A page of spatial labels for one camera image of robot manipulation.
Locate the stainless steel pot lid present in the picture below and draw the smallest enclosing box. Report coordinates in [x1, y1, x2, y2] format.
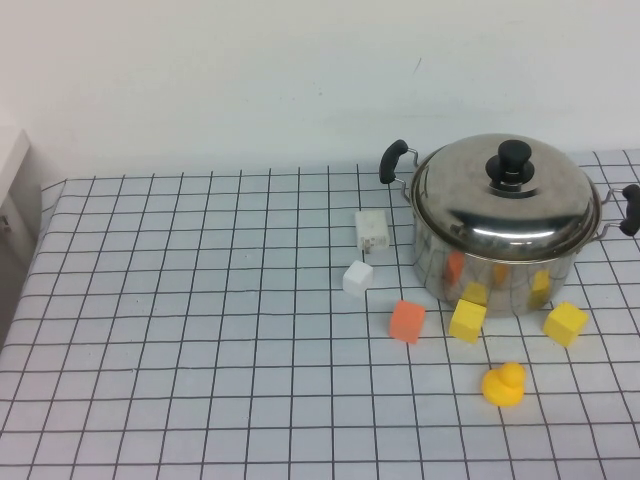
[410, 132, 601, 262]

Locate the white power adapter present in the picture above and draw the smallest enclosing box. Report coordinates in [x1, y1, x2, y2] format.
[353, 209, 390, 255]

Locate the white cube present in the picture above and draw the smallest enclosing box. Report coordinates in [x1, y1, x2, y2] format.
[342, 259, 375, 299]

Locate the orange cube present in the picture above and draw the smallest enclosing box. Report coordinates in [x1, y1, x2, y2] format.
[389, 299, 427, 345]

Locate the yellow cube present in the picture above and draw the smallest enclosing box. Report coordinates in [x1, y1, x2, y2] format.
[543, 301, 589, 347]
[448, 298, 488, 344]

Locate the white grid tablecloth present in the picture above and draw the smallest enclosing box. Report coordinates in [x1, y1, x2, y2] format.
[0, 148, 640, 480]

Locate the yellow rubber duck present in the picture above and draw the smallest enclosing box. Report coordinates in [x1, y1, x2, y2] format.
[481, 361, 527, 409]

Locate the white cabinet side panel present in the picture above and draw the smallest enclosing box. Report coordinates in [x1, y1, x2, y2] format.
[0, 128, 42, 261]

